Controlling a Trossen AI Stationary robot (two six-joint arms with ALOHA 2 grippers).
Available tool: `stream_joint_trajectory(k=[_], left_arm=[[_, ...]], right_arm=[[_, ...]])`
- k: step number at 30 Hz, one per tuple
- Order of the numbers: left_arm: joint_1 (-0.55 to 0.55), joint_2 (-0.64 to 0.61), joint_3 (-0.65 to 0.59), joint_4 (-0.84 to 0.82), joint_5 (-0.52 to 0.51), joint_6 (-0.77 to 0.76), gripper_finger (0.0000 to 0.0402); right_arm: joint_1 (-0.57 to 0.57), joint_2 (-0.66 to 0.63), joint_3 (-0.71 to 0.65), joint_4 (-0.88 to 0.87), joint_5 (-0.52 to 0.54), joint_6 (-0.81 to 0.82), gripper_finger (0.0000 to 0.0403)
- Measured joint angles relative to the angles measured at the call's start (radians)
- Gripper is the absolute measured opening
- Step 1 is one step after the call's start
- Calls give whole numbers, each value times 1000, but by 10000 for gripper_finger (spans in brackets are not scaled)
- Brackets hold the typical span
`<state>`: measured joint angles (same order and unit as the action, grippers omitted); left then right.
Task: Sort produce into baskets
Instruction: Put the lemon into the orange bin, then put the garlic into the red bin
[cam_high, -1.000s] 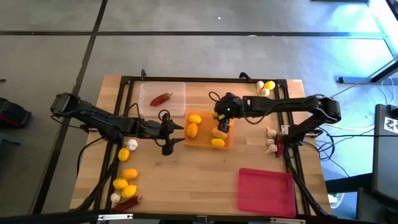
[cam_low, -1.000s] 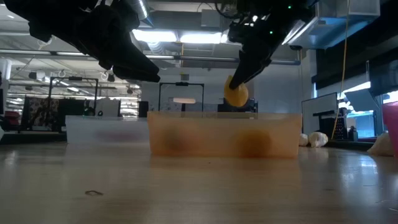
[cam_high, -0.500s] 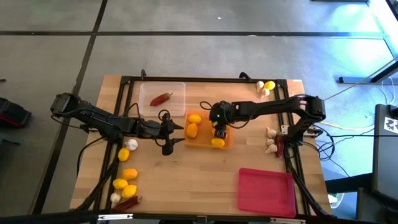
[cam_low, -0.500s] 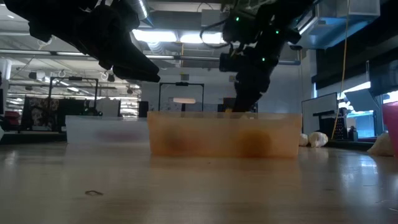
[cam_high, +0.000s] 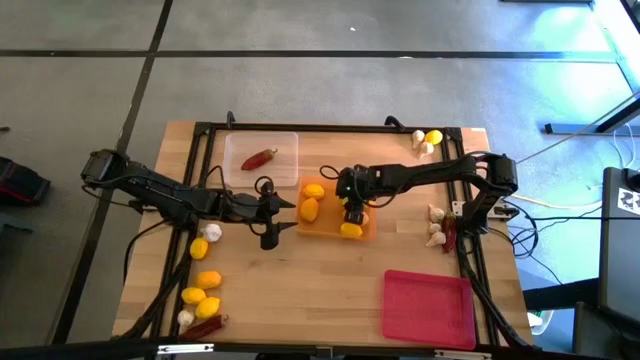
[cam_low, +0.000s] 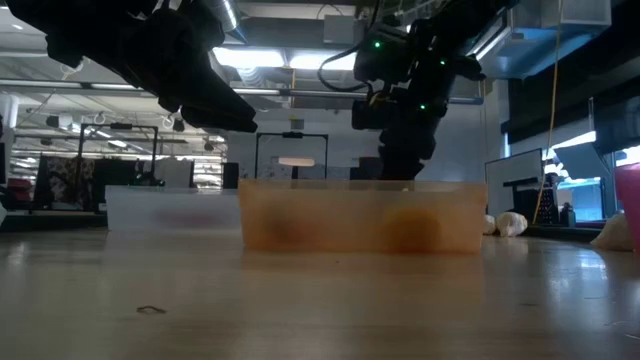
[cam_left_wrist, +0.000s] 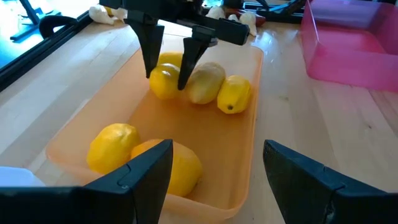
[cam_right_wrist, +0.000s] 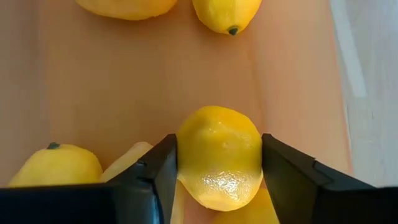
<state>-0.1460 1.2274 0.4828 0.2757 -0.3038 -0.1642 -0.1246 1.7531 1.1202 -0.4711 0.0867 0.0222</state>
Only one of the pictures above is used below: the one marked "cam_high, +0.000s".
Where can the red and black bag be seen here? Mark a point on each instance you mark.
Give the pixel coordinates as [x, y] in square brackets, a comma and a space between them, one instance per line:
[22, 182]

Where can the dark operator desk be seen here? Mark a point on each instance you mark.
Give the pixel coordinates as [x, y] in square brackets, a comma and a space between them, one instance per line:
[617, 250]

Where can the dull tan lemon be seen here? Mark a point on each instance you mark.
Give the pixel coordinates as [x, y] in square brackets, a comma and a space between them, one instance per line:
[365, 218]

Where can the silver metal bracket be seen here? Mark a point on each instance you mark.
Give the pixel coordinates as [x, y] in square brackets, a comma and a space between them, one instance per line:
[185, 348]
[462, 355]

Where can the round white garlic bulb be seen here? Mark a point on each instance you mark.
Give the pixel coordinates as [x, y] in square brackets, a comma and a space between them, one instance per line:
[212, 232]

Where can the pink-red plastic bin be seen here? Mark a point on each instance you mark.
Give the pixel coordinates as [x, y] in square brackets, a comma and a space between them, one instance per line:
[430, 310]

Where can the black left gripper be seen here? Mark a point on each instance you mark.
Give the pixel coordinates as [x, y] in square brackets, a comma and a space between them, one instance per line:
[245, 210]

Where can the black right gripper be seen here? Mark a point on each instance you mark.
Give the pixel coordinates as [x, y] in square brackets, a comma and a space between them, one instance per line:
[360, 184]

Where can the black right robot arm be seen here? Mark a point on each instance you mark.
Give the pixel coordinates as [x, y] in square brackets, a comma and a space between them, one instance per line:
[430, 175]

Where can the white green container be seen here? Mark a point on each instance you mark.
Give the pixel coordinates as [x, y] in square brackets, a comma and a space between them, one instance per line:
[539, 320]

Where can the red pepper green stem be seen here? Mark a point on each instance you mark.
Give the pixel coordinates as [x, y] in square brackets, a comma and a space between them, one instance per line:
[258, 160]

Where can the black aluminium table frame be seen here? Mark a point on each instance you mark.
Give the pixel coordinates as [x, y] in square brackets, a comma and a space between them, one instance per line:
[325, 128]

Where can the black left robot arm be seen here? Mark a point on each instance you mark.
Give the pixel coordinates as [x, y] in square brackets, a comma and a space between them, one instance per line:
[165, 195]

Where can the orange plastic bin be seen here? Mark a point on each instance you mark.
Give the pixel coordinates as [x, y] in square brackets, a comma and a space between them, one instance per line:
[330, 215]

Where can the orange-yellow lemon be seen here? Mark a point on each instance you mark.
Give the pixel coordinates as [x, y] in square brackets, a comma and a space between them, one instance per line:
[208, 280]
[309, 209]

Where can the dark red chili pepper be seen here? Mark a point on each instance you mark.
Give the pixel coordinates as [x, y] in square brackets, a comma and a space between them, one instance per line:
[202, 327]

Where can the clear plastic bin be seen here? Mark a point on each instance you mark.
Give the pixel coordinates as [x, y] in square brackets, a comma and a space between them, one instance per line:
[235, 150]

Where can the yellow lemon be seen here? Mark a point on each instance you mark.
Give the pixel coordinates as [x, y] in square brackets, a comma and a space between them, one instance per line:
[351, 230]
[207, 307]
[314, 191]
[433, 137]
[193, 295]
[198, 248]

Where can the pointed white garlic bulb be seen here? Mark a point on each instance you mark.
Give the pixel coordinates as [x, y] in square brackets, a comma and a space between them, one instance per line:
[436, 239]

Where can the small white garlic bulb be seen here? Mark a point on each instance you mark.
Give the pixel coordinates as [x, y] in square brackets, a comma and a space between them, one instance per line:
[434, 228]

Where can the black white fiducial marker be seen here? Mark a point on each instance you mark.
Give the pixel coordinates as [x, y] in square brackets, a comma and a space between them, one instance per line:
[629, 200]

